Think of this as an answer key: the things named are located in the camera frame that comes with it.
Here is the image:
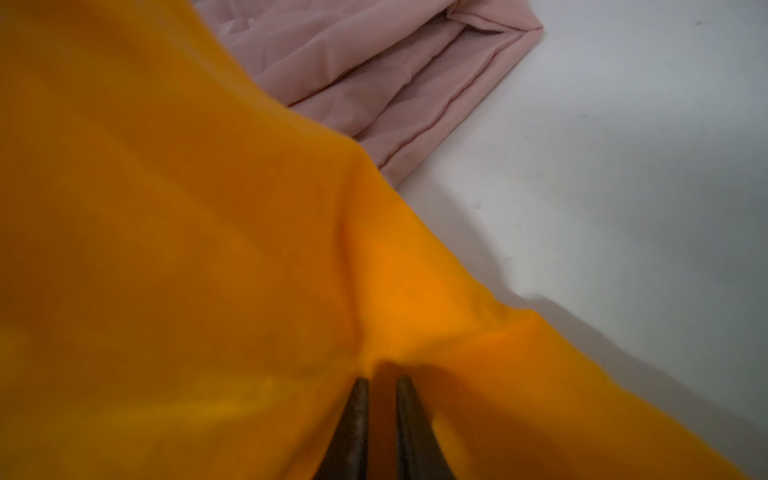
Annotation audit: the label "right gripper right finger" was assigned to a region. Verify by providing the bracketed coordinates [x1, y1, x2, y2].
[396, 375, 456, 480]

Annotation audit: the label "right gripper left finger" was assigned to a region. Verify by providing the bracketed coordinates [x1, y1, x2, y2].
[314, 378, 369, 480]

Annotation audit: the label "orange shorts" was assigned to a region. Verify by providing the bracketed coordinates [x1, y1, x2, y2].
[1, 1, 740, 479]

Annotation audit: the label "pink shorts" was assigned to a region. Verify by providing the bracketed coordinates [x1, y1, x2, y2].
[195, 0, 543, 185]

